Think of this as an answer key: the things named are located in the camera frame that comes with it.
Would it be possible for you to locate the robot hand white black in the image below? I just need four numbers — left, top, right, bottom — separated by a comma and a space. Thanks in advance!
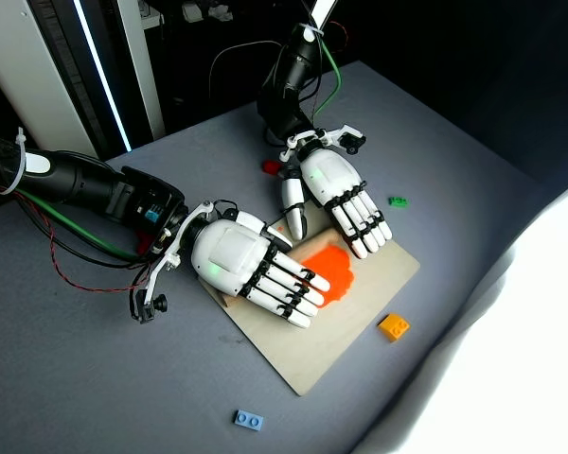
187, 210, 331, 330
278, 147, 394, 260

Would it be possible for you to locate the wooden rolling pin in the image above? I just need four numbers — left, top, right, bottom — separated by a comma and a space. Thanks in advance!
216, 226, 345, 308

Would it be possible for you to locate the flat orange dough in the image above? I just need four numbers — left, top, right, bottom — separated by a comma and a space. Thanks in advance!
300, 243, 356, 308

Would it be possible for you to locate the light wooden board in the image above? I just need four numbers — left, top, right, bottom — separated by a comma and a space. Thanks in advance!
197, 201, 421, 397

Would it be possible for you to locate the orange toy brick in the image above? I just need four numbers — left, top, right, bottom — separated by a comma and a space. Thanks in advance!
377, 312, 411, 343

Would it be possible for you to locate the flat blue toy brick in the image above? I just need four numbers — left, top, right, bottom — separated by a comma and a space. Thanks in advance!
232, 409, 266, 432

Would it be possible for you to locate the grey table cloth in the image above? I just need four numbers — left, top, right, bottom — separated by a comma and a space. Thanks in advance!
0, 60, 568, 454

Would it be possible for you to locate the white backdrop cloth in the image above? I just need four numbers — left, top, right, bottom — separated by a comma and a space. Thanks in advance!
349, 177, 568, 454

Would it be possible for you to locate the white cabinet with light strip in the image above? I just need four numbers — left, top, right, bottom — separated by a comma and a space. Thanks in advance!
0, 0, 167, 160

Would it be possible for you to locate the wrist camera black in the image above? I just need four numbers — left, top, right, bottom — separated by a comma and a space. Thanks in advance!
339, 133, 366, 156
131, 288, 169, 325

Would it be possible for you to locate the thin grey cable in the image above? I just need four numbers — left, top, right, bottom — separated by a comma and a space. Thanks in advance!
207, 39, 283, 98

